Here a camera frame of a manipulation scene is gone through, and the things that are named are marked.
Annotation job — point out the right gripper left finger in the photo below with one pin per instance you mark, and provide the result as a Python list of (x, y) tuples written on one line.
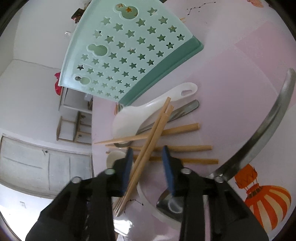
[(121, 177)]

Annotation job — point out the stainless steel spoon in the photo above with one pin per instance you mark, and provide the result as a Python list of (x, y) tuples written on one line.
[(176, 114)]

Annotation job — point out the white side table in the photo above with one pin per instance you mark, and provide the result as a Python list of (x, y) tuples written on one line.
[(75, 100)]

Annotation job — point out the wooden chair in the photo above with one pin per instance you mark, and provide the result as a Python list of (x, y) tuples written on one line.
[(76, 131)]

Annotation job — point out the white ceramic spoon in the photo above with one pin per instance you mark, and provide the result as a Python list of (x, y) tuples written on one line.
[(113, 156)]

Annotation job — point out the white door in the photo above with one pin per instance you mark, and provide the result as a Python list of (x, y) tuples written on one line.
[(39, 171)]

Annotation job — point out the mint green utensil caddy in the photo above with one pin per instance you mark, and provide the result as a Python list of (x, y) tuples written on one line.
[(120, 49)]

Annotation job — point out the red plastic bag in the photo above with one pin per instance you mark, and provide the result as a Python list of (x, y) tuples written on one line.
[(58, 89)]

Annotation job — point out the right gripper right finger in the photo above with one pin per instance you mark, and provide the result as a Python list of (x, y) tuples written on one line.
[(174, 176)]

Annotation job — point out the steel ladle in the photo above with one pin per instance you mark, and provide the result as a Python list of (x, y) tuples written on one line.
[(173, 207)]

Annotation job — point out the white plastic rice paddle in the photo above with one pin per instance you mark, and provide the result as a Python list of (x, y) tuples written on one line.
[(127, 122)]

